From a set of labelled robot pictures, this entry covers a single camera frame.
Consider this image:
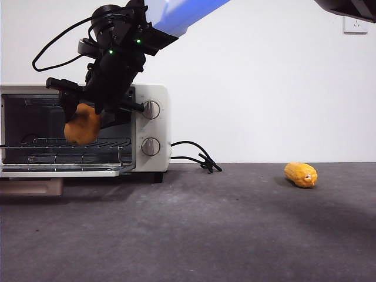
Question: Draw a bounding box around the brown potato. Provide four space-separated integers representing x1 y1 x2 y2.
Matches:
63 103 102 146

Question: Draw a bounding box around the glass oven door with handle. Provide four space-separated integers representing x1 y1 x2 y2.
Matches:
0 163 136 197

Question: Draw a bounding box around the cream oven knob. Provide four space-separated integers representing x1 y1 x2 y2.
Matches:
142 100 161 120
140 137 161 156

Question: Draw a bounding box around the cream white toaster oven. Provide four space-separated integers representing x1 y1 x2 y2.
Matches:
0 83 172 184

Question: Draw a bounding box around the yellow corn cob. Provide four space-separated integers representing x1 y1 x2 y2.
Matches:
283 162 318 189

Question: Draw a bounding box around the wire oven rack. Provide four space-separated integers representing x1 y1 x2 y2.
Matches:
0 136 133 166

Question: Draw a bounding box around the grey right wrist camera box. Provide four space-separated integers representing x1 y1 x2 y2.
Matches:
78 38 99 58

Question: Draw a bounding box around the black oven power cable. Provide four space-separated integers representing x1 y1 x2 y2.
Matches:
170 140 223 173

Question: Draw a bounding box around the white wall socket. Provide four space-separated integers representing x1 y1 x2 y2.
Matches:
343 16 368 35

